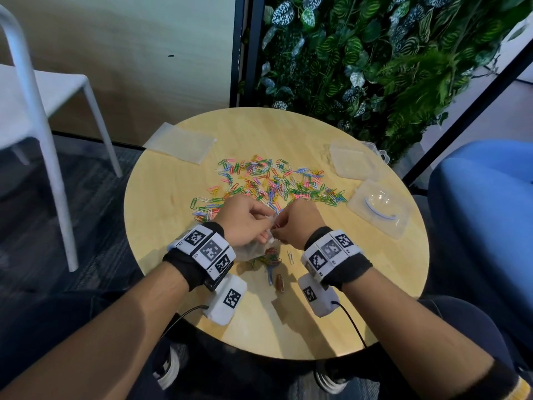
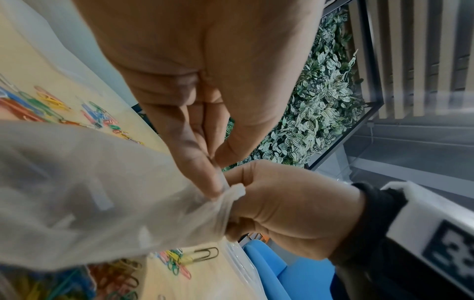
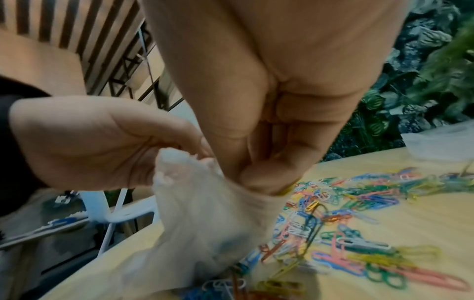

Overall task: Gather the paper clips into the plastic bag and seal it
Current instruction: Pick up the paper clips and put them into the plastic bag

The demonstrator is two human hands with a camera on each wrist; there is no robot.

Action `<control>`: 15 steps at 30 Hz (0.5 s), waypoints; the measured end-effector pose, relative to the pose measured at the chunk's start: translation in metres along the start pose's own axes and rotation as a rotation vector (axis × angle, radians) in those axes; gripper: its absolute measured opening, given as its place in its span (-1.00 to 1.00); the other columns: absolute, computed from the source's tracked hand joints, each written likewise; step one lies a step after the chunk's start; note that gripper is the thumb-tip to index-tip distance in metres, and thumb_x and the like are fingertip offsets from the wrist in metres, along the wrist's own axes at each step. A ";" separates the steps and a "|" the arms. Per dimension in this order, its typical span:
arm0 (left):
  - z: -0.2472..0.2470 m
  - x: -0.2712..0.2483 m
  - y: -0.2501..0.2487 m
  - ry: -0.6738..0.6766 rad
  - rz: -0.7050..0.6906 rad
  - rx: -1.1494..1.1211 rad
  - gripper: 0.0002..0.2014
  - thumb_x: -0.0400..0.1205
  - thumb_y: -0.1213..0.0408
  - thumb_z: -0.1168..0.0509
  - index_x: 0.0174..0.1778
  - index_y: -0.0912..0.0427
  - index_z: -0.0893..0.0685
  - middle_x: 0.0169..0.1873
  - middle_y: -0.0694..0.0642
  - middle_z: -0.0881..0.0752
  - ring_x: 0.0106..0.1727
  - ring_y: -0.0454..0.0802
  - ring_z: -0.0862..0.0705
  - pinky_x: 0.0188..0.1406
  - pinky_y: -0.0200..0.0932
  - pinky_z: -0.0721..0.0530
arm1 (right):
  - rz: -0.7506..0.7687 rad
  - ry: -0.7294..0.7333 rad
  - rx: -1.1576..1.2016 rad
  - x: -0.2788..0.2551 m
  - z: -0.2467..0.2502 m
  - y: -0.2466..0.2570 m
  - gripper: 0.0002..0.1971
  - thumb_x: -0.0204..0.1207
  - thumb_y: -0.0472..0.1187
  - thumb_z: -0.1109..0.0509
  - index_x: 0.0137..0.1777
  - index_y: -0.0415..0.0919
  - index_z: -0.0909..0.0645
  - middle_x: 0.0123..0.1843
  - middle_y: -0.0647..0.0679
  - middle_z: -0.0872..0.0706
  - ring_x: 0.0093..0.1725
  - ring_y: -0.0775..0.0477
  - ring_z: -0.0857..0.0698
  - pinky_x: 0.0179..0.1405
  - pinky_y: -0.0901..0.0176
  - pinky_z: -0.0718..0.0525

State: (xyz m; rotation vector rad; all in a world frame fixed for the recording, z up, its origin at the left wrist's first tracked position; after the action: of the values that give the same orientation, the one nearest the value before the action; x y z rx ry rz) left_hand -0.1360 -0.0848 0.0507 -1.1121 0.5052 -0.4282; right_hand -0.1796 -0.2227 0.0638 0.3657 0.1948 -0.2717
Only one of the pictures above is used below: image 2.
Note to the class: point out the pile of coloured paper clips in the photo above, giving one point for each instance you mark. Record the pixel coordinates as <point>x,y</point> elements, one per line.
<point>111,275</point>

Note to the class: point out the person's right hand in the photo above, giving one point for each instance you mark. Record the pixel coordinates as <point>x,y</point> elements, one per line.
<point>296,211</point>

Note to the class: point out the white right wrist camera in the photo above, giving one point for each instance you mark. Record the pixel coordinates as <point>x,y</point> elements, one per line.
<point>414,222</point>

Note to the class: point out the clear plastic lid blue band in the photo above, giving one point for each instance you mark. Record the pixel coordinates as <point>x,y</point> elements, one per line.
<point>240,272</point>

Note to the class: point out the person's left hand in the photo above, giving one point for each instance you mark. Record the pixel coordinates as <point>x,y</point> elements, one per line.
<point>207,58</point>

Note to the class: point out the round wooden table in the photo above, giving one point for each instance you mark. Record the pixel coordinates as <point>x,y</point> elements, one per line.
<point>37,70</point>

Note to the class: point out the blue armchair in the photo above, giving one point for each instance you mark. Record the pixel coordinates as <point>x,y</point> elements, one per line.
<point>296,278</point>

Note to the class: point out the black right wristband with markers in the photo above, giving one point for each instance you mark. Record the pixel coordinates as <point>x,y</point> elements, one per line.
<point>370,222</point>

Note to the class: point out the black metal frame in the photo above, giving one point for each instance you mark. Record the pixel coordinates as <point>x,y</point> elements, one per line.
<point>364,52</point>

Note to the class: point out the translucent plastic bag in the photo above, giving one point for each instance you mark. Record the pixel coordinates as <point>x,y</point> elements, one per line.
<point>92,190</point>

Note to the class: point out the green plant wall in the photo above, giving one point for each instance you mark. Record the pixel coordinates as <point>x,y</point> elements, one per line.
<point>322,111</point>

